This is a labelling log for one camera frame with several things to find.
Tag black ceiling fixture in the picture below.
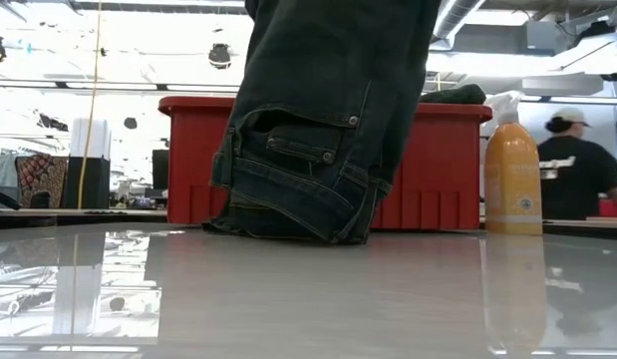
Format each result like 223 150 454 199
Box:
207 43 233 71

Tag red plastic laundry bin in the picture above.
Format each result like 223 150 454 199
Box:
156 96 493 231

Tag dark blue denim jeans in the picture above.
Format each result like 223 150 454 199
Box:
201 0 443 246

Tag person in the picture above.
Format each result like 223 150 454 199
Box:
535 106 617 221

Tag black monitor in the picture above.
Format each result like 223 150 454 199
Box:
151 148 170 191

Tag orange spray bottle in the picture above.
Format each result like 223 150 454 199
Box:
481 90 544 236

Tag yellow hanging cord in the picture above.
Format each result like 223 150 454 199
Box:
76 0 104 210

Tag red patterned fabric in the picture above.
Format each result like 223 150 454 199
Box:
14 154 69 209

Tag silver air duct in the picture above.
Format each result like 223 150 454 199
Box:
430 0 488 51

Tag green polo shirt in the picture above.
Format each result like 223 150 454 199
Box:
418 83 487 106

